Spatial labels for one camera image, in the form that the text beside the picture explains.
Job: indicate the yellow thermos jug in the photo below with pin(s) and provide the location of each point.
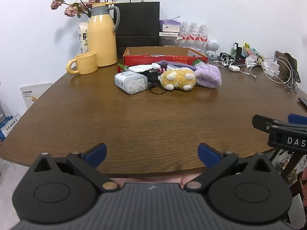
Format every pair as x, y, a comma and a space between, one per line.
102, 40

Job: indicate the red green item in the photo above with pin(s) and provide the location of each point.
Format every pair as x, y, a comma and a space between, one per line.
121, 67

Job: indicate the yellow snack packet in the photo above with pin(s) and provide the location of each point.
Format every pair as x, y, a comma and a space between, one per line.
251, 47

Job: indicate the purple tissue pack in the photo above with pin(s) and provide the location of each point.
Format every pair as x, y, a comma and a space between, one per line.
169, 25

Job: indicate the white robot figurine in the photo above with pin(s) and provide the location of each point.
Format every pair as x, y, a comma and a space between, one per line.
213, 45

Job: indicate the blue packets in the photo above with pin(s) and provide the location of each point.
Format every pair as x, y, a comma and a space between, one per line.
9, 127

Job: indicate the white flat box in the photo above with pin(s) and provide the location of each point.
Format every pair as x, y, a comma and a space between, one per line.
169, 34

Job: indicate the white wipes pack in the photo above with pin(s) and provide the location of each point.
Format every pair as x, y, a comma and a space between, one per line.
140, 68

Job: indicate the brown wooden stand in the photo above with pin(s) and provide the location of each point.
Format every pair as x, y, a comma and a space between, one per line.
284, 60

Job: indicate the pink snack packet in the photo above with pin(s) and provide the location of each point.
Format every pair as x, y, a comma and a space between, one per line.
251, 52

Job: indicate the red cardboard box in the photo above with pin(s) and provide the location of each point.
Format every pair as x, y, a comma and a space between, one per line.
144, 59

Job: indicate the person's pink clothing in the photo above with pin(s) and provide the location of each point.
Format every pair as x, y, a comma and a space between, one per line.
148, 179

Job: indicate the lavender pouch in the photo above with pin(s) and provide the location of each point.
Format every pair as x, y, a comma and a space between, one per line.
163, 63

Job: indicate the clear cotton swab box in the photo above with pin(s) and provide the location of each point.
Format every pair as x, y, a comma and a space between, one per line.
130, 82

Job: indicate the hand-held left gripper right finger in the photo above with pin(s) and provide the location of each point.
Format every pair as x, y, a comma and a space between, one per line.
208, 154

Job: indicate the yellow plush toy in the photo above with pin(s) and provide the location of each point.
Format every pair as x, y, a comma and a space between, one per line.
177, 79

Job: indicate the white milk carton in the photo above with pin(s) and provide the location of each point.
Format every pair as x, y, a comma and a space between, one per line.
82, 38

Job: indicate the white charger block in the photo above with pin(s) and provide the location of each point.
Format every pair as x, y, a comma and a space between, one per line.
272, 68

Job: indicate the clear water bottle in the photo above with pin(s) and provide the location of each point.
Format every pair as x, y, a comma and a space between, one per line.
203, 36
194, 34
185, 33

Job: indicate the crumpled white tissue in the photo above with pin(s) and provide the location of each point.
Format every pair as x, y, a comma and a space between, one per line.
250, 61

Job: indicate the black paper bag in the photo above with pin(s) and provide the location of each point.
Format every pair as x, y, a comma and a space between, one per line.
138, 24

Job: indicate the black charger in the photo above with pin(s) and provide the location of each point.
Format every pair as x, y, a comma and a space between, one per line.
224, 55

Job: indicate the navy zip pouch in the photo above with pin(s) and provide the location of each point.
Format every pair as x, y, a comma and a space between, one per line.
151, 76

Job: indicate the green spray bottle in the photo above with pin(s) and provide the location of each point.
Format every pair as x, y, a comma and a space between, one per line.
234, 51

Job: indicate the white earbud case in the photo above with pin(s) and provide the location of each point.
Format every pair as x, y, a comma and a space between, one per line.
234, 68

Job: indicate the purple fluffy headband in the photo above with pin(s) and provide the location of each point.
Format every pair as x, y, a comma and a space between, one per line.
208, 76

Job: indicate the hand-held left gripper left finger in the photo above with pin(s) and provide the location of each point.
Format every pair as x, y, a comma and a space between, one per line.
96, 152

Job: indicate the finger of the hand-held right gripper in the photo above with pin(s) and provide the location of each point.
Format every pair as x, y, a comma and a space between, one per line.
297, 119
261, 122

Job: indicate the clear lidded food container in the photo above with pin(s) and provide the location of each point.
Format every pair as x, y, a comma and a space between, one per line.
170, 42

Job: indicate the yellow mug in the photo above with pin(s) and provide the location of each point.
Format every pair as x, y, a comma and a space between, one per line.
86, 63

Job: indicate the black phone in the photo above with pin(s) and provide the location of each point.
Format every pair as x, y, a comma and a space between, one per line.
303, 101

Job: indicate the eyeglasses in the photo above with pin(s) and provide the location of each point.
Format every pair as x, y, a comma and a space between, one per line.
291, 87

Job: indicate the white round jar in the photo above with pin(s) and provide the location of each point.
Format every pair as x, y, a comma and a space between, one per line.
156, 66
172, 67

